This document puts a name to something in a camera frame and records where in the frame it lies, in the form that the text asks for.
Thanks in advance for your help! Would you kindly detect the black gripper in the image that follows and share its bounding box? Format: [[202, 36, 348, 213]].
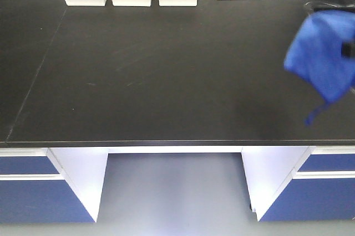
[[341, 40, 355, 59]]

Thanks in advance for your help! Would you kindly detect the blue microfiber cloth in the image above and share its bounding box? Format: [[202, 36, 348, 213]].
[[283, 11, 354, 125]]

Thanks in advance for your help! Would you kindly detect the black recessed sink basin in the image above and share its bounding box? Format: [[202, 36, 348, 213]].
[[304, 2, 354, 14]]

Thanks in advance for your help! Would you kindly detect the blue cabinet right of kneehole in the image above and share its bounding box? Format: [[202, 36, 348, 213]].
[[241, 146, 354, 222]]

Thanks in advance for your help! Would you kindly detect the blue cabinet of kneehole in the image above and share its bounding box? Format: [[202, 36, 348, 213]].
[[241, 146, 354, 222], [1, 147, 108, 223]]

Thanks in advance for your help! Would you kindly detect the blue cabinet left of kneehole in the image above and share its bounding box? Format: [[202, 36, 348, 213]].
[[1, 147, 108, 223]]

